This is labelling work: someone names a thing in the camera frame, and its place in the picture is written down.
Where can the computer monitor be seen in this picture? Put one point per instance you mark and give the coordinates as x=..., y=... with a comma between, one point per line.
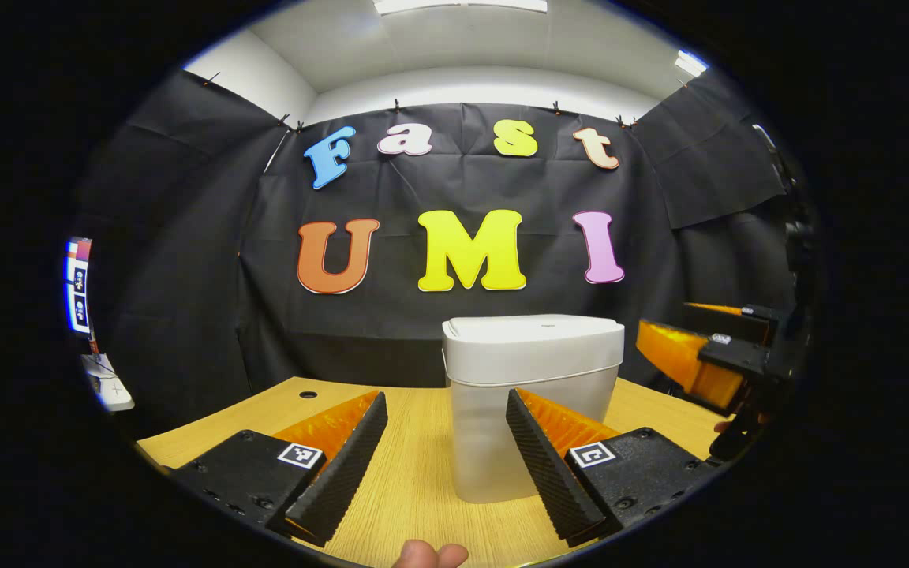
x=78, y=288

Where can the white desktop garbage bin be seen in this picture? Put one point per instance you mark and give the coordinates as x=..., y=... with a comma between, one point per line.
x=533, y=371

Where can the white side table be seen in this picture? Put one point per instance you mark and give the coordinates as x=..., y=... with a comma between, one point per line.
x=111, y=386

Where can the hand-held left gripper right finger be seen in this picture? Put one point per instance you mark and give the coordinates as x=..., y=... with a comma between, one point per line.
x=541, y=465

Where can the wooden desktop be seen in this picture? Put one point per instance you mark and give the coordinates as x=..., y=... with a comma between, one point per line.
x=415, y=473

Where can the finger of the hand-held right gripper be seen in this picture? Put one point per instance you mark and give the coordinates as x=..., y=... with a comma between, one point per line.
x=727, y=319
x=675, y=355

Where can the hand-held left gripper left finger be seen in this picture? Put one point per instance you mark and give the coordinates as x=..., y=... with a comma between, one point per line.
x=348, y=465

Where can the black backdrop cloth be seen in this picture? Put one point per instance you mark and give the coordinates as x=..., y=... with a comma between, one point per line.
x=462, y=185

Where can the small ceiling light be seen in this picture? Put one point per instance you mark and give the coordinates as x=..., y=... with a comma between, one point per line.
x=690, y=63

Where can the long ceiling light panel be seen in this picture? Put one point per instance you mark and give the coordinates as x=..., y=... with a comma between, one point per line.
x=461, y=5

